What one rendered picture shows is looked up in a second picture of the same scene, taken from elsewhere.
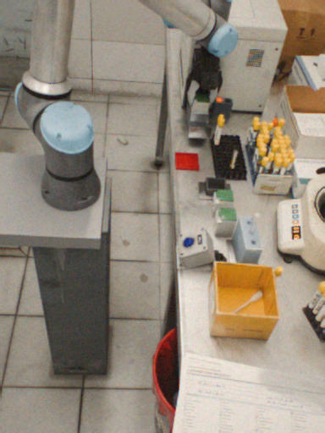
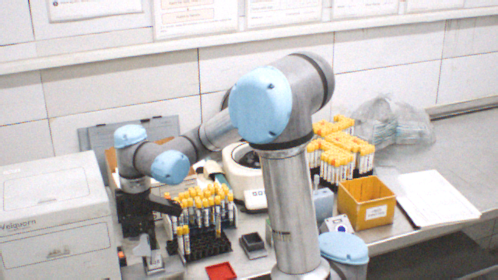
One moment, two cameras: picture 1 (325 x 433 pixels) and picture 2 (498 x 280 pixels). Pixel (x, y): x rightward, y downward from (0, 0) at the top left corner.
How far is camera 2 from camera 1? 172 cm
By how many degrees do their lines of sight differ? 79
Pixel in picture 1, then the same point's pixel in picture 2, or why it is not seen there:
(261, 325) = (379, 189)
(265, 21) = (86, 160)
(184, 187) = (257, 266)
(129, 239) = not seen: outside the picture
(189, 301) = (376, 236)
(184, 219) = not seen: hidden behind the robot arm
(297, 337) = not seen: hidden behind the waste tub
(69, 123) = (346, 239)
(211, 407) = (438, 209)
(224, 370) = (412, 209)
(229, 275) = (351, 208)
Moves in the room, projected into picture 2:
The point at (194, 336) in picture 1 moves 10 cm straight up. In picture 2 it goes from (399, 229) to (403, 201)
